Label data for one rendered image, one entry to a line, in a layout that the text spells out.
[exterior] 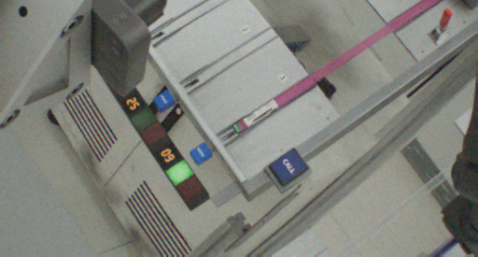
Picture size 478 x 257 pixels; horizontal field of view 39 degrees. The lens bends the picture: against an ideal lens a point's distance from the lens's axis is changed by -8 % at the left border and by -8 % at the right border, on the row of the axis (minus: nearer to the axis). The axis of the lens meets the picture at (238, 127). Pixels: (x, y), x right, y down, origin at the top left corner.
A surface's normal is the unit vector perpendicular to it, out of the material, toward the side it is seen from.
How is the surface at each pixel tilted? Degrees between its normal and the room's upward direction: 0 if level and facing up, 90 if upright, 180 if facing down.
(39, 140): 0
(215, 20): 44
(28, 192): 0
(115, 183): 90
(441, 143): 90
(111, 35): 127
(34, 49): 82
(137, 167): 90
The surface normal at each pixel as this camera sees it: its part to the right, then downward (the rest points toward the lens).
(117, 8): 0.18, -0.26
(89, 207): 0.56, -0.60
